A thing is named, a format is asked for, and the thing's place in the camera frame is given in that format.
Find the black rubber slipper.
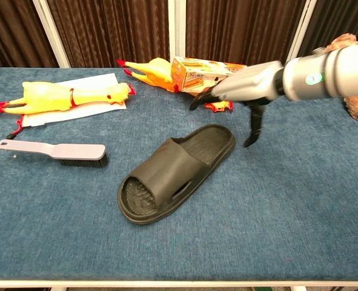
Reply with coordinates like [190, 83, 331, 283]
[117, 123, 237, 225]

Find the white table frame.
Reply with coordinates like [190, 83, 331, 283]
[0, 279, 358, 291]

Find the blue table cloth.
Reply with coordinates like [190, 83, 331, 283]
[0, 67, 358, 281]

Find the grey brush with black bristles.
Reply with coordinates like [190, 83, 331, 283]
[0, 139, 109, 167]

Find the white partition post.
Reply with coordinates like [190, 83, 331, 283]
[167, 0, 188, 58]
[32, 0, 71, 69]
[286, 0, 318, 63]

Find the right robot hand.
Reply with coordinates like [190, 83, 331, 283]
[189, 60, 286, 149]

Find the brown pleated curtain panel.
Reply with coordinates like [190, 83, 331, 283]
[298, 0, 358, 58]
[47, 0, 171, 68]
[0, 0, 58, 73]
[185, 0, 307, 66]

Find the white paper sheet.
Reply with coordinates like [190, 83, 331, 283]
[22, 72, 128, 127]

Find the yellow rubber chicken toy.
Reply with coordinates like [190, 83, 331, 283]
[0, 81, 136, 115]

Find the orange cardboard box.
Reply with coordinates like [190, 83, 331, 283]
[171, 56, 248, 93]

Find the orange rubber chicken toy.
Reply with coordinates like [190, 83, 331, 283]
[116, 57, 234, 113]

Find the red and black small object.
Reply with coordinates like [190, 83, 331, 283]
[5, 114, 25, 140]

